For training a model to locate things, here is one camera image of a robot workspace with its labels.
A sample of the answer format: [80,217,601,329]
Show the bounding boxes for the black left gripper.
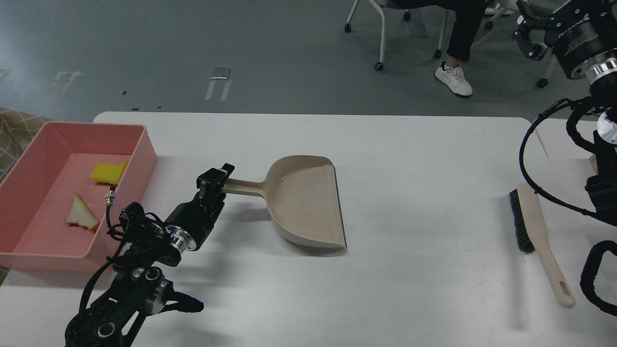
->
[164,164,235,251]

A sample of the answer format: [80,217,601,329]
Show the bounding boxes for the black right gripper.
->
[512,0,616,80]

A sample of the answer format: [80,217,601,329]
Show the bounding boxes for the beige plastic dustpan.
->
[223,155,347,250]

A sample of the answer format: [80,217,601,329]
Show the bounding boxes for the yellow sponge piece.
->
[90,160,129,186]

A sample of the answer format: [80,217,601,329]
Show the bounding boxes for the beige hand brush black bristles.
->
[509,183,577,309]

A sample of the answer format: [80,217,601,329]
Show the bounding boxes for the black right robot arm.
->
[509,0,617,308]

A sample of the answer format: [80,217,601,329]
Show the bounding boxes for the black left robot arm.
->
[65,164,234,347]

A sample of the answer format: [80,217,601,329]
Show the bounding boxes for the pink plastic bin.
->
[0,121,157,273]

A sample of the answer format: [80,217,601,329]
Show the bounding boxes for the seated person leg white shoe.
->
[395,0,487,98]

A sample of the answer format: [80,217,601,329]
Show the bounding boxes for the beige stone block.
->
[589,154,599,175]

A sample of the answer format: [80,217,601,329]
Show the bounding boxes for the beige patterned cloth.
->
[0,108,52,181]

